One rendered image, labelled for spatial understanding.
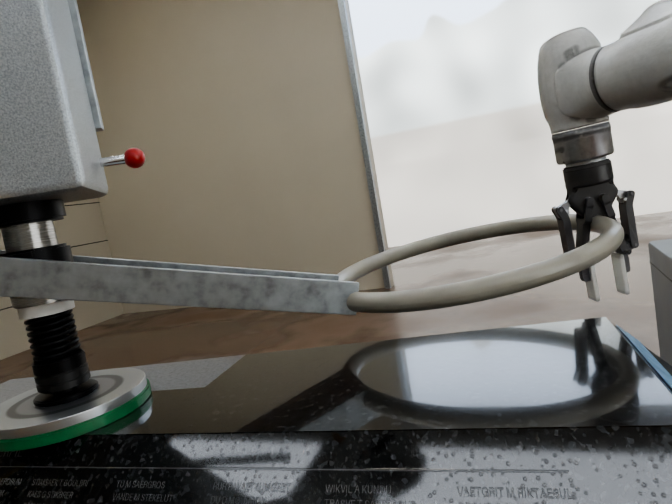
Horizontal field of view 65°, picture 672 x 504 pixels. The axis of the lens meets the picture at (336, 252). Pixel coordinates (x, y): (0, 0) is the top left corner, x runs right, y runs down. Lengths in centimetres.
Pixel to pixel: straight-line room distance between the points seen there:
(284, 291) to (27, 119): 39
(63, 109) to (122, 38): 661
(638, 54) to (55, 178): 77
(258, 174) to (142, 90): 183
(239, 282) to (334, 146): 506
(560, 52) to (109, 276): 75
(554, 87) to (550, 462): 61
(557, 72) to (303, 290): 52
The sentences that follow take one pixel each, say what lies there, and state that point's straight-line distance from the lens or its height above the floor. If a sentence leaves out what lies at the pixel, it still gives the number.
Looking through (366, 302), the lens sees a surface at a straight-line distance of 76.
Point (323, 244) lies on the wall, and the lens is 591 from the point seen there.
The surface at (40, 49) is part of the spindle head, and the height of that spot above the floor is 131.
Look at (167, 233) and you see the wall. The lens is 694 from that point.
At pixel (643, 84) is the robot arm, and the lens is 87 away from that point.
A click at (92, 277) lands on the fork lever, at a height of 103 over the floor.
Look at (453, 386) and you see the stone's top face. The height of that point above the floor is 84.
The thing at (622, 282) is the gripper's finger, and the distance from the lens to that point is 103.
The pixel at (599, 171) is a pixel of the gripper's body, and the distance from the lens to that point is 97.
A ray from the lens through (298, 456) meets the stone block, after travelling 59.
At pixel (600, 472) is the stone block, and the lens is 54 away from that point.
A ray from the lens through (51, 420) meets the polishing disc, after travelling 77.
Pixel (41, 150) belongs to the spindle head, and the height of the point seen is 119.
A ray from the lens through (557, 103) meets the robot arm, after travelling 95.
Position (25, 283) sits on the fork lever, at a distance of 79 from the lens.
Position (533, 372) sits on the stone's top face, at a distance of 67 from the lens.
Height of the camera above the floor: 108
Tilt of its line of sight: 6 degrees down
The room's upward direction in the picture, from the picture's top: 10 degrees counter-clockwise
